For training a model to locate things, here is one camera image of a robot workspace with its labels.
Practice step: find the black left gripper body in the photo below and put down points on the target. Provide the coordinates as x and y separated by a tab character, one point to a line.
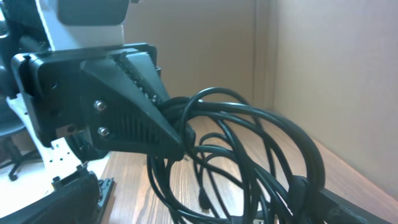
51	86

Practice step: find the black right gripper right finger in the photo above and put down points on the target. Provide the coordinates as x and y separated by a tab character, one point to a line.
310	205

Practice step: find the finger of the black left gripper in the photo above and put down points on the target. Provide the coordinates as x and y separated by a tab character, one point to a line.
140	68
120	118

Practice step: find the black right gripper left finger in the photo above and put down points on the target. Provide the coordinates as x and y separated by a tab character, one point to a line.
78	198

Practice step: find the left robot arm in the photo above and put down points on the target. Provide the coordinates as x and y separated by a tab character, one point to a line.
22	32

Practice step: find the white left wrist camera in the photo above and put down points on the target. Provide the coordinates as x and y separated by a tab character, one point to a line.
80	24

